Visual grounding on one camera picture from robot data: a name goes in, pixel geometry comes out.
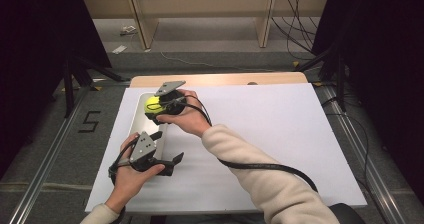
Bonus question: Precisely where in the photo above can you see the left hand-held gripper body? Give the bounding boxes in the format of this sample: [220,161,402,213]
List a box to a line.
[129,130,175,177]

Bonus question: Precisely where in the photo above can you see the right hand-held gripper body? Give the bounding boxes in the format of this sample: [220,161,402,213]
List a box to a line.
[154,80,187,117]

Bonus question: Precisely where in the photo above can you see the white oblong plastic container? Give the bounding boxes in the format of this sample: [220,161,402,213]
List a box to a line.
[128,92,170,160]

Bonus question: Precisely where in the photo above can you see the yellow tennis ball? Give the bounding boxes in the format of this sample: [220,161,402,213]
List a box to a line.
[144,95,167,116]

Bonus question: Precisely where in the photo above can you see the person's right hand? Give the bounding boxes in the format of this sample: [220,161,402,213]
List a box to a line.
[155,89,213,139]

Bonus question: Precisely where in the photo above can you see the person's left hand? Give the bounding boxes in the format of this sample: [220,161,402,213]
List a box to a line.
[105,132,166,210]

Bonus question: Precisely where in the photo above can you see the small white floor scrap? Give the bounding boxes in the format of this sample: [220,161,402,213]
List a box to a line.
[111,44,129,55]

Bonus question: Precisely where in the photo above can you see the small grey floor device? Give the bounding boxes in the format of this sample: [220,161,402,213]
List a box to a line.
[119,24,139,37]

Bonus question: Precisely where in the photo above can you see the black metal stand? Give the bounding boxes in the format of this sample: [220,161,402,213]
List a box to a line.
[294,42,348,113]
[61,54,132,119]

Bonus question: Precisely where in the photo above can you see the light wooden bench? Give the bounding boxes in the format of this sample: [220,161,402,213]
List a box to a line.
[81,0,332,50]

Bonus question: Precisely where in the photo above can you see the white foam board sheet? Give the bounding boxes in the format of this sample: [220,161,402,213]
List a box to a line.
[84,83,368,215]

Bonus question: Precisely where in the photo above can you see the dark curtain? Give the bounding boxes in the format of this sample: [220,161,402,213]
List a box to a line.
[0,0,114,180]
[311,0,424,195]

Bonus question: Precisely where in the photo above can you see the black chair seat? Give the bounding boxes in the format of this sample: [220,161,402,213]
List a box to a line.
[328,202,368,224]

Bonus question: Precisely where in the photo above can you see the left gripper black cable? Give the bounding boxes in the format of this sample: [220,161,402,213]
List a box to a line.
[108,137,138,186]

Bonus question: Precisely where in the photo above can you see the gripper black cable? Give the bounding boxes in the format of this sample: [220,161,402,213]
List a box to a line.
[146,95,319,194]
[108,137,138,186]

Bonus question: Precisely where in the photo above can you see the thin white floor cable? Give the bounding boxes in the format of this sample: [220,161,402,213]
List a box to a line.
[159,51,279,74]

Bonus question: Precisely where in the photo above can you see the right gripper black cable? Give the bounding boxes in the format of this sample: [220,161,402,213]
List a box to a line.
[146,95,319,194]

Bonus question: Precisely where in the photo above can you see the aluminium floor rail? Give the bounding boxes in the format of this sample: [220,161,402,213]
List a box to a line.
[8,86,89,224]
[319,83,408,224]

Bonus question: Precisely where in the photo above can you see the bundle of black hanging cables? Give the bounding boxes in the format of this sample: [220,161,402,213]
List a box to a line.
[270,0,319,62]

